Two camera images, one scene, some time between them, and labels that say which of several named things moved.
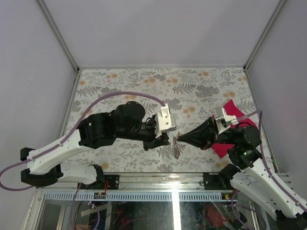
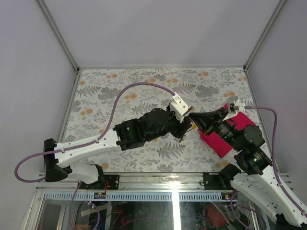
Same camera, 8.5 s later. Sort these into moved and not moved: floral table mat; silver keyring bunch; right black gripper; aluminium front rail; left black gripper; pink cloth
Moved: right black gripper; silver keyring bunch; left black gripper
Not moved: floral table mat; pink cloth; aluminium front rail
